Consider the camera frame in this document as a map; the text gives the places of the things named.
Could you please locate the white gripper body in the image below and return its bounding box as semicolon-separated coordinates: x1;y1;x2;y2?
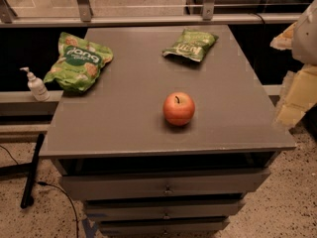
292;0;317;65

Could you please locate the middle grey drawer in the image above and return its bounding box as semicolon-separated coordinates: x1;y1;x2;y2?
85;199;245;221

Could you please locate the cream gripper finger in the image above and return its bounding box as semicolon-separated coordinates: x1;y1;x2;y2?
275;64;317;128
270;23;296;51

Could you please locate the green rice cake bag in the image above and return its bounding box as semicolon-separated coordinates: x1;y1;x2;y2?
44;32;113;93

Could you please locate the green jalapeno chip bag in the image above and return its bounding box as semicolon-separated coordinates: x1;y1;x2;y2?
162;29;218;62

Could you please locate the bottom grey drawer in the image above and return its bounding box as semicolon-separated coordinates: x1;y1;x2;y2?
99;217;229;236

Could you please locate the grey metal railing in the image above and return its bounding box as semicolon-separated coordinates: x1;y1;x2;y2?
0;0;301;28

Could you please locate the top grey drawer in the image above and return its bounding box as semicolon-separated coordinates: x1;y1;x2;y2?
60;168;270;200

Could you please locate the red apple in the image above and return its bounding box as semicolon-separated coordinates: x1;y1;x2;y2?
162;92;195;126

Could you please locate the black floor cable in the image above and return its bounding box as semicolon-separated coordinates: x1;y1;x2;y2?
0;144;80;238

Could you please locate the grey drawer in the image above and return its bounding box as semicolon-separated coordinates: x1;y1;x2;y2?
85;199;245;221
99;217;229;236
60;168;270;200

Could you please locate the white pump sanitizer bottle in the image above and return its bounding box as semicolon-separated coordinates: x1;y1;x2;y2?
21;67;50;101

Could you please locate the grey drawer cabinet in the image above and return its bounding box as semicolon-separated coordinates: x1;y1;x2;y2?
39;25;297;238

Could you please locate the black stick tool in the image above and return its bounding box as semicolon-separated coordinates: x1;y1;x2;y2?
20;134;45;209

